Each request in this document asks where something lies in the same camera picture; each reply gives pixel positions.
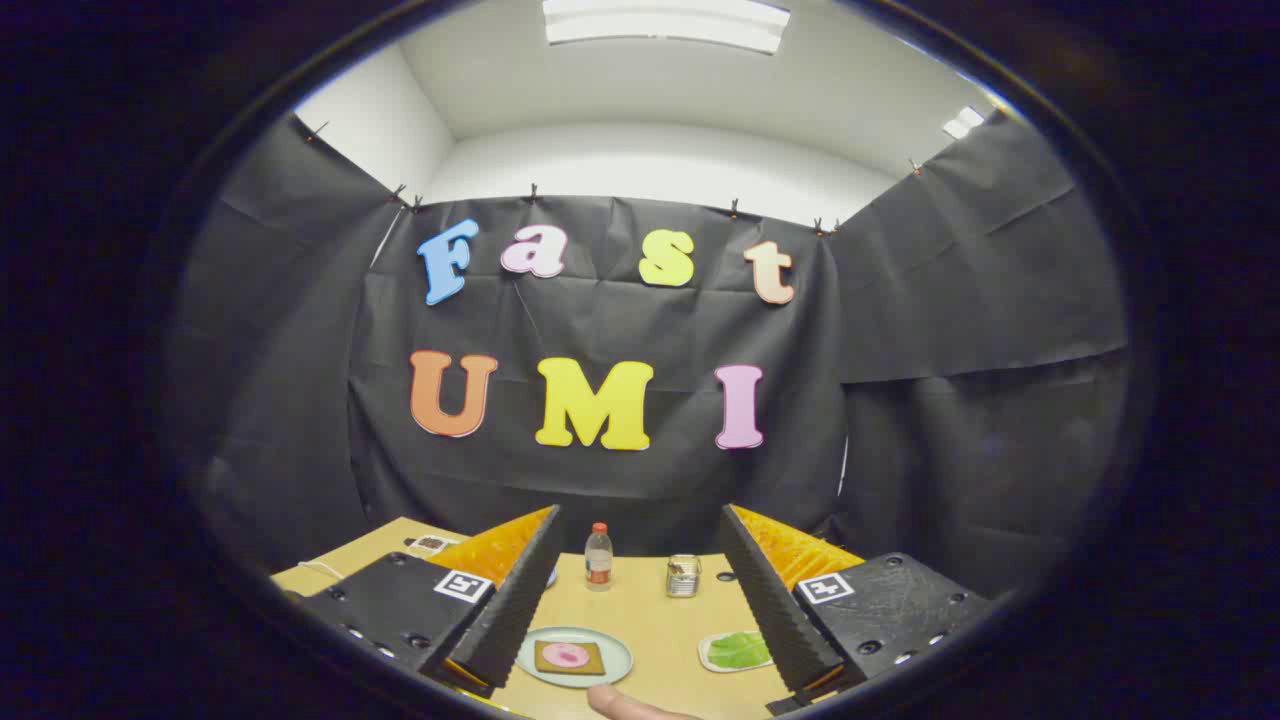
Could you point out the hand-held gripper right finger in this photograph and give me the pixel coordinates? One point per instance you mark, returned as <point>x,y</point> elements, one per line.
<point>770,610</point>

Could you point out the pale green plate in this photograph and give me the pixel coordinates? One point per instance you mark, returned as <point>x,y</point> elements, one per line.
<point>615,672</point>

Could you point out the pink ham slice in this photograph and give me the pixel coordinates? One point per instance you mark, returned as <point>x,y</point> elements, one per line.
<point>566,654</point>

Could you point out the green lettuce leaf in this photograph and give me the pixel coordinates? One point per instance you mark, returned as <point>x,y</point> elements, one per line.
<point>738,650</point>

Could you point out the brown toast slice on plate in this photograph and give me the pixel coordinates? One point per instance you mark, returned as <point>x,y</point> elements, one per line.
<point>590,662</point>

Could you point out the long ceiling light panel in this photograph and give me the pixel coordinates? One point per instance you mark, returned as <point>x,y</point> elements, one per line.
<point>665,22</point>

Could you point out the small white square plate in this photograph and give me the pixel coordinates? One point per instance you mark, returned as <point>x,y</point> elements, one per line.
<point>704,655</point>

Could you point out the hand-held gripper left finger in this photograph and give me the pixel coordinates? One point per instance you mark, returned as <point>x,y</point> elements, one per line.
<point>515,600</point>

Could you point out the small ceiling light panel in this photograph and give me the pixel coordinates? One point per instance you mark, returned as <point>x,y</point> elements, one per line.
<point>962,122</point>

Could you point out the white compartment tray with beans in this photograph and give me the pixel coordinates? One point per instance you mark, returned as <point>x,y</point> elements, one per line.
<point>432,545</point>

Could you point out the clear bottle with red cap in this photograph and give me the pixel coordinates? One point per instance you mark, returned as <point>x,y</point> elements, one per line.
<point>598,560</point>

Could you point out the black backdrop cloth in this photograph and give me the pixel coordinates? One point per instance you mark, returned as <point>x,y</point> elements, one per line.
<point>620,330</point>

